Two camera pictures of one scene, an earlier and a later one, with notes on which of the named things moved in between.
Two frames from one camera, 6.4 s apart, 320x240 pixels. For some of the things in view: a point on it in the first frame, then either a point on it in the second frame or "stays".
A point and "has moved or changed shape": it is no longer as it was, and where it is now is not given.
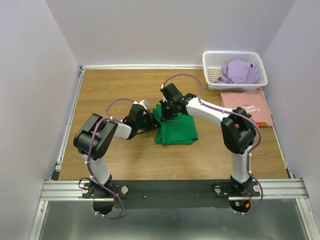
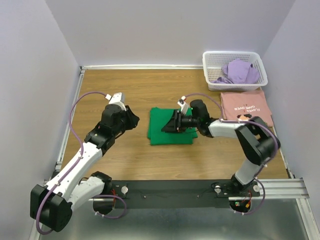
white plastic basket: (214, 61) stays
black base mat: (162, 194) stays
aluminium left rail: (65, 135) stays
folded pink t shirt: (254, 102) stays
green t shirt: (181, 130) has moved or changed shape
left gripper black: (154, 123) to (133, 119)
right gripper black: (164, 116) to (174, 124)
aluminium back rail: (139, 66) stays
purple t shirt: (238, 71) stays
